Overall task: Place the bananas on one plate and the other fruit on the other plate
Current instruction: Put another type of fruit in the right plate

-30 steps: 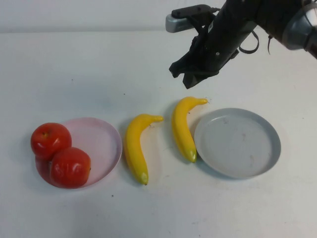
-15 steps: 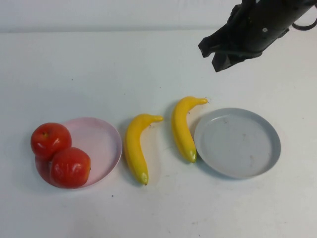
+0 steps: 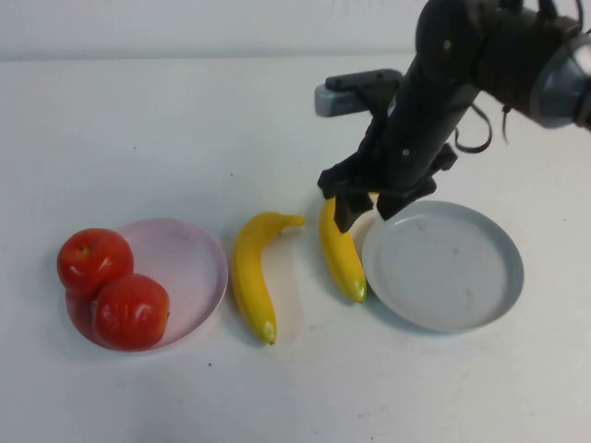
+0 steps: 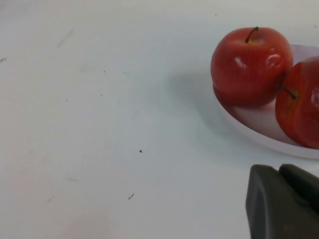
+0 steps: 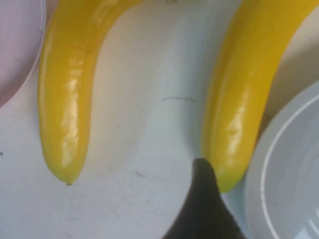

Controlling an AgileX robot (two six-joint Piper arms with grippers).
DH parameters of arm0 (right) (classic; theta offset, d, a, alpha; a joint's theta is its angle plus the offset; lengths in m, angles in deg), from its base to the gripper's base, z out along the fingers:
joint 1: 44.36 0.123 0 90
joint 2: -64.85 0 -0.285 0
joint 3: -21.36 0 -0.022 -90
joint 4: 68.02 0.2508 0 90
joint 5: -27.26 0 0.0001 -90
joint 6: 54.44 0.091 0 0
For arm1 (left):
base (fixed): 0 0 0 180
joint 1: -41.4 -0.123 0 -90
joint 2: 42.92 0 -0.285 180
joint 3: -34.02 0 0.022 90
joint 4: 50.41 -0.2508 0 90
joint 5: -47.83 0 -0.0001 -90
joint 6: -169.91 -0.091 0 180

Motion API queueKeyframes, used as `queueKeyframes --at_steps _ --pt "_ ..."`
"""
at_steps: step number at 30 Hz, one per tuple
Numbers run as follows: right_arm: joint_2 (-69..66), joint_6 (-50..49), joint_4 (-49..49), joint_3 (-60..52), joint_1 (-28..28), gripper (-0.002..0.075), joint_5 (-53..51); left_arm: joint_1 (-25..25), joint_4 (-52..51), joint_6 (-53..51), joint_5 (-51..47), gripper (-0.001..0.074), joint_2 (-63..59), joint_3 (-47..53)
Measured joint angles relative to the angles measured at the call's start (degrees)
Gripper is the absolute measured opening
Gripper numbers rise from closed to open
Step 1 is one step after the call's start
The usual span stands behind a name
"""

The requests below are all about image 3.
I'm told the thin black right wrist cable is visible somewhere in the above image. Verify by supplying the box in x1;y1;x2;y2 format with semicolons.
454;103;493;156

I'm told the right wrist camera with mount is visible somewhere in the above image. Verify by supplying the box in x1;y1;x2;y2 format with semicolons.
314;68;403;118

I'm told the grey round plate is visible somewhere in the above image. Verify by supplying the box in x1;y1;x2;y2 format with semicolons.
361;199;525;334

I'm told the yellow plastic banana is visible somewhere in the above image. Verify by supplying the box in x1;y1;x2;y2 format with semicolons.
230;210;306;346
320;197;368;305

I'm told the pink round plate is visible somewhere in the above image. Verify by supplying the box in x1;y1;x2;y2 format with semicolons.
66;217;230;353

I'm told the red plastic apple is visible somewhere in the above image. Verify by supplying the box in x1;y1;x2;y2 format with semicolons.
56;227;135;299
91;272;171;352

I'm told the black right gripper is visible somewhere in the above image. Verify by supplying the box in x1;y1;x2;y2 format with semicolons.
317;76;481;233

